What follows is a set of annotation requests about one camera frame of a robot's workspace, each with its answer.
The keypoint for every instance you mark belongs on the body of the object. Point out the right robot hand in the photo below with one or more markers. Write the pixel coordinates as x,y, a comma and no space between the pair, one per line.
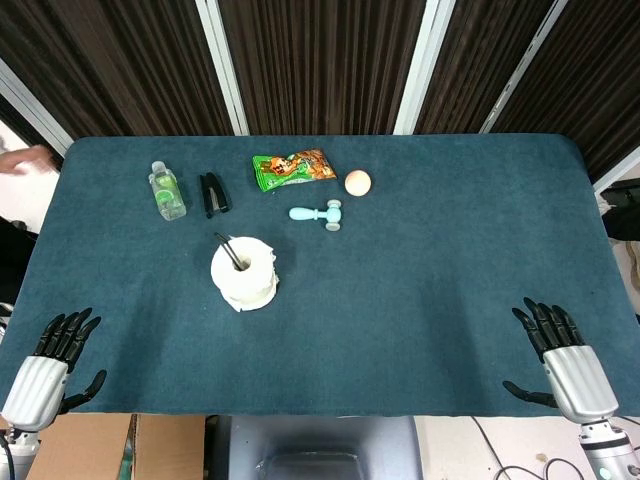
580,380

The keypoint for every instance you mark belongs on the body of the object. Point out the beige egg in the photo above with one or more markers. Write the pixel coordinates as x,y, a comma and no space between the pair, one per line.
358,182

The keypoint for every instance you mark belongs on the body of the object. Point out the white toilet paper roll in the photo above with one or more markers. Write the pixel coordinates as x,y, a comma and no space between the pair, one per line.
245,274

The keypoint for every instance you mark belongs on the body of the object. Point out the dark bag at table side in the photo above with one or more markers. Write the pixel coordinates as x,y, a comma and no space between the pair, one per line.
12,260

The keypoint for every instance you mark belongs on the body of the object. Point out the brown cardboard box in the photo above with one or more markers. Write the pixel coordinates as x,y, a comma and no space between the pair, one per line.
120,446

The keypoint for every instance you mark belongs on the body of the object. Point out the light blue toy hammer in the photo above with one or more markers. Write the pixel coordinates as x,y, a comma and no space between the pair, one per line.
320,214

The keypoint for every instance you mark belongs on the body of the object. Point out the clear plastic bottle green label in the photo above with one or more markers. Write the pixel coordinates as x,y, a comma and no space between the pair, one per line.
166,191

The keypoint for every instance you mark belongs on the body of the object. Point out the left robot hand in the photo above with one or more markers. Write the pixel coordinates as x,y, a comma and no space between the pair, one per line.
37,385

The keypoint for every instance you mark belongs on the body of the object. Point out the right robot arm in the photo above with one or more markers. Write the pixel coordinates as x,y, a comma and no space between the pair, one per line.
607,450

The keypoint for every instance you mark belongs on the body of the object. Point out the person's hand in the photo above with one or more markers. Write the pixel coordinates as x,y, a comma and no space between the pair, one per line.
25,161

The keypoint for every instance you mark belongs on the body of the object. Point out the black object beside table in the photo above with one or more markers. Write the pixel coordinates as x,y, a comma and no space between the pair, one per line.
622,210

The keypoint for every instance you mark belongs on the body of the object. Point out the green orange snack packet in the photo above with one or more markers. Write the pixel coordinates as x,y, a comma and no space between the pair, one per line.
292,169

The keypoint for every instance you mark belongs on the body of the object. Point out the black stapler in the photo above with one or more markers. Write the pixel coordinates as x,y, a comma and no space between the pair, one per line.
215,194

